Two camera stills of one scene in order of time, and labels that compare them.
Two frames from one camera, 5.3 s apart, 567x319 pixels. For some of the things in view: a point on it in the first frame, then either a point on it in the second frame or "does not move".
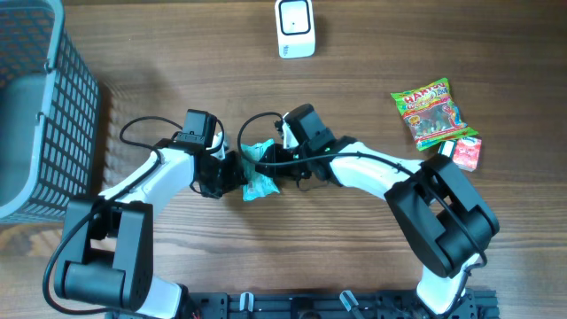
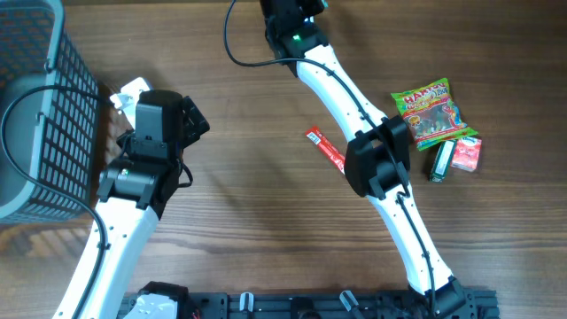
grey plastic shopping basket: [50, 114] does not move
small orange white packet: [467, 152] does not move
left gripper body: [224, 175] -> [191, 133]
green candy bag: [431, 114] does not move
